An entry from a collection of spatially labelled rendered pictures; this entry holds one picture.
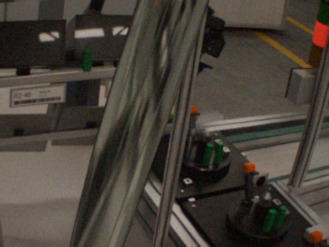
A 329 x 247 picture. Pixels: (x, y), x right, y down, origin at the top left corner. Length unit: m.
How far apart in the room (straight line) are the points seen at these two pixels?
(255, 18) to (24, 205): 4.75
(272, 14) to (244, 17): 0.39
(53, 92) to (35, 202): 0.51
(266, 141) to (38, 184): 0.64
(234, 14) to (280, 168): 4.23
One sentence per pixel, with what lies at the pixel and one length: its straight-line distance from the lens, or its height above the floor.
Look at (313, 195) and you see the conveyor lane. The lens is 1.30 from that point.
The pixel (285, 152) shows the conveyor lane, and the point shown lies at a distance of 1.46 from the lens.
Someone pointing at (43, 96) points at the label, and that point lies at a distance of 0.74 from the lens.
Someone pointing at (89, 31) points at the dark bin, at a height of 1.35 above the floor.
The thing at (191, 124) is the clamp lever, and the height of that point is 1.03.
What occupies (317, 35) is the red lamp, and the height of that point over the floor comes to 1.33.
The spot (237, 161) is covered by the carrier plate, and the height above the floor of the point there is 0.97.
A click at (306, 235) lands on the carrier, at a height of 0.98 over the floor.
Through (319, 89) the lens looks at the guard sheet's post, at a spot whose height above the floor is 1.22.
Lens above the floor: 1.60
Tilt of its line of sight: 28 degrees down
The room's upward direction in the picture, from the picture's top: 8 degrees clockwise
